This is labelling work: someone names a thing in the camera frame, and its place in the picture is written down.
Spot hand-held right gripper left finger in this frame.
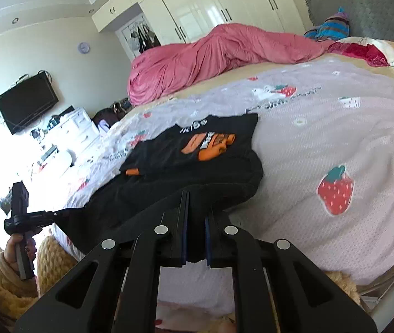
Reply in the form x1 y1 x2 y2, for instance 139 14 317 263
13 191 190 333

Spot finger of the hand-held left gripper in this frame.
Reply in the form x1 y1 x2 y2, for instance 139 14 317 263
49 206 81 221

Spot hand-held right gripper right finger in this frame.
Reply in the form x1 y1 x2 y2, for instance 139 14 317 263
204 211 378 333

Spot black long-sleeved shirt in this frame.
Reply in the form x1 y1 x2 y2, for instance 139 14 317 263
53 113 265 261

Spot person's left forearm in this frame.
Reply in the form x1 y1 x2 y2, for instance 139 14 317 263
0 250 43 328

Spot hanging dark clothes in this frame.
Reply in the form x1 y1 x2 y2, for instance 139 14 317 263
129 21 161 56

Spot person's left hand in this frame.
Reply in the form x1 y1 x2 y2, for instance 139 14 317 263
3 234 39 271

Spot tan fuzzy sweater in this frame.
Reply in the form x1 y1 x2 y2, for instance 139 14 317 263
35 234 362 333

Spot white dresser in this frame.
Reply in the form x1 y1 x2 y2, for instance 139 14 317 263
27 107 102 181

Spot dark bag on floor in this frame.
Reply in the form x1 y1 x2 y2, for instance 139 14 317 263
92 99 131 132

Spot strawberry printed blanket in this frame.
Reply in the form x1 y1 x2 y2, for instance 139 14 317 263
49 57 394 316

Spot pink duvet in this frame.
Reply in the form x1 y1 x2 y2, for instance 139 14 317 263
128 22 336 106

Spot white wardrobe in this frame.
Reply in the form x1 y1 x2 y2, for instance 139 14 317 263
91 0 306 56

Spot red floral pillow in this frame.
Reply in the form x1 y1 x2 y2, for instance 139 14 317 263
329 36 394 67

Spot striped knitted cloth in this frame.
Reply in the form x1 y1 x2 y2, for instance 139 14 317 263
304 6 352 40

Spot grey quilted headboard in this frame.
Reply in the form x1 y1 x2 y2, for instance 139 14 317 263
304 0 394 63

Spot black wall television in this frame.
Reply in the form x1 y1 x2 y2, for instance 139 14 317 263
0 74 59 135

